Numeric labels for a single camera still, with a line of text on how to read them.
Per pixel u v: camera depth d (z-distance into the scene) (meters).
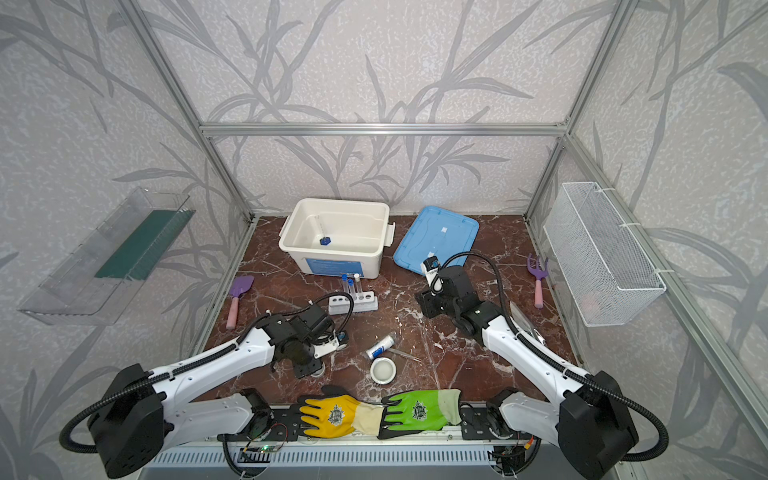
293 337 0.59
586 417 0.40
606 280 0.62
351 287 0.87
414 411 0.75
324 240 1.12
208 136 0.96
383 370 0.83
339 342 0.74
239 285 0.99
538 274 1.03
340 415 0.74
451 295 0.64
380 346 0.84
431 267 0.72
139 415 0.39
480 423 0.74
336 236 1.15
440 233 1.16
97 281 0.64
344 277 0.84
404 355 0.85
